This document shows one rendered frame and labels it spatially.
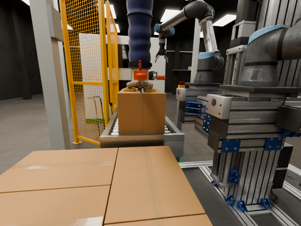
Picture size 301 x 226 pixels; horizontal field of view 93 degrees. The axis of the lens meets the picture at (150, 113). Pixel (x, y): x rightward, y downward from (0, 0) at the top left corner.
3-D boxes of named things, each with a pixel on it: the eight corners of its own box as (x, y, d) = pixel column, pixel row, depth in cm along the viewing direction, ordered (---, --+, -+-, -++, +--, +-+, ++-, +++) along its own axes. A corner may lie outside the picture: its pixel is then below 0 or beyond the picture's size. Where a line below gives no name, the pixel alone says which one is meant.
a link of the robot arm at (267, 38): (250, 65, 70) (255, 35, 67) (286, 63, 60) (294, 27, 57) (239, 63, 63) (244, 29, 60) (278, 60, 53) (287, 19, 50)
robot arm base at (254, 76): (256, 85, 73) (260, 65, 70) (288, 87, 58) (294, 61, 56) (230, 84, 71) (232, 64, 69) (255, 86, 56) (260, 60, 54)
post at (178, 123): (173, 158, 196) (178, 84, 173) (178, 158, 197) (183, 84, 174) (174, 161, 190) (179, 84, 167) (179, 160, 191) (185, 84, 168)
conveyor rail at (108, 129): (121, 106, 342) (121, 98, 338) (123, 106, 343) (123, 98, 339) (101, 158, 119) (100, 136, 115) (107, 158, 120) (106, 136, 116)
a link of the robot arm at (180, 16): (199, 8, 102) (153, 35, 139) (206, 13, 109) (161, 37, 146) (198, -9, 101) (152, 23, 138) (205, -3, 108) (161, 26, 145)
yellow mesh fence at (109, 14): (117, 122, 354) (113, 28, 305) (121, 122, 355) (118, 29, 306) (110, 142, 241) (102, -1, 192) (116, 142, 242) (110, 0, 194)
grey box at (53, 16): (59, 41, 168) (55, 12, 161) (64, 41, 168) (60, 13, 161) (49, 36, 148) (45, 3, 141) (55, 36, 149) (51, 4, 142)
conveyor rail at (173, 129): (148, 106, 351) (148, 98, 346) (150, 106, 351) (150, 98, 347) (176, 154, 128) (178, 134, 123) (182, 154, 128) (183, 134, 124)
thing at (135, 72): (134, 79, 87) (134, 71, 86) (146, 80, 88) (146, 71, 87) (133, 80, 79) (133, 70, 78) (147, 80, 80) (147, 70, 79)
